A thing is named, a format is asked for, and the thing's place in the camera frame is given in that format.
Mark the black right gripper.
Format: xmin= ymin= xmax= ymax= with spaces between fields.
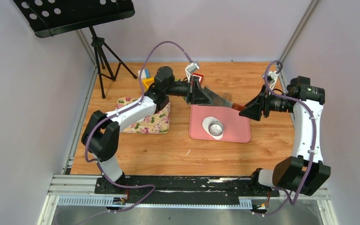
xmin=239 ymin=85 xmax=293 ymax=121

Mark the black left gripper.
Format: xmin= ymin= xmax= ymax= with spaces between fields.
xmin=165 ymin=75 xmax=214 ymax=105

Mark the metal dough scraper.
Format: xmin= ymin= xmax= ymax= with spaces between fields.
xmin=203 ymin=87 xmax=246 ymax=111

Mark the pink rectangular tray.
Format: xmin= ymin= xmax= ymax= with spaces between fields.
xmin=189 ymin=105 xmax=251 ymax=143

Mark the round metal cutter ring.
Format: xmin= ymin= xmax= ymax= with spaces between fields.
xmin=209 ymin=121 xmax=225 ymax=136

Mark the white dough ball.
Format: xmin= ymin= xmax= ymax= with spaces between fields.
xmin=202 ymin=117 xmax=224 ymax=140

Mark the wooden dough roller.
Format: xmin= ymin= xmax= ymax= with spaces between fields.
xmin=223 ymin=93 xmax=232 ymax=102

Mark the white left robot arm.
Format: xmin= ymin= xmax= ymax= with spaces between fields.
xmin=81 ymin=66 xmax=213 ymax=194

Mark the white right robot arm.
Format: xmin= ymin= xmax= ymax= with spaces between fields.
xmin=239 ymin=76 xmax=331 ymax=196

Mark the red window toy brick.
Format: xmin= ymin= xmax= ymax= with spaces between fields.
xmin=192 ymin=73 xmax=203 ymax=83

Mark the floral rectangular tray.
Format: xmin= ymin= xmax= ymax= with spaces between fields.
xmin=122 ymin=102 xmax=171 ymax=134

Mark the white and blue toy block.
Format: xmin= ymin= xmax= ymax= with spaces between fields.
xmin=137 ymin=68 xmax=151 ymax=80

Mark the black tripod stand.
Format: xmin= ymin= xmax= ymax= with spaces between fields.
xmin=88 ymin=26 xmax=138 ymax=99

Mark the black perforated stand shelf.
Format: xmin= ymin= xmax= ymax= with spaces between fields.
xmin=14 ymin=0 xmax=135 ymax=38

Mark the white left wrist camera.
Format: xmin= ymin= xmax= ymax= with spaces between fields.
xmin=185 ymin=61 xmax=200 ymax=81

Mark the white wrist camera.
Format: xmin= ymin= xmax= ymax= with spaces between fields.
xmin=262 ymin=71 xmax=279 ymax=90
xmin=185 ymin=61 xmax=200 ymax=81

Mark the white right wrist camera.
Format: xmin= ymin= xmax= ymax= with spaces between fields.
xmin=262 ymin=71 xmax=279 ymax=90

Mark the yellow triangular toy frame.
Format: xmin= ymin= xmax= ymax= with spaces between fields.
xmin=142 ymin=77 xmax=154 ymax=89

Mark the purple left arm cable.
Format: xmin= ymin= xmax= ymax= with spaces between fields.
xmin=84 ymin=40 xmax=193 ymax=215

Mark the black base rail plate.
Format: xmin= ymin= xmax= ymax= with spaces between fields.
xmin=94 ymin=175 xmax=279 ymax=205

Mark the white slotted cable duct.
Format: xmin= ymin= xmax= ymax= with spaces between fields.
xmin=57 ymin=196 xmax=253 ymax=209

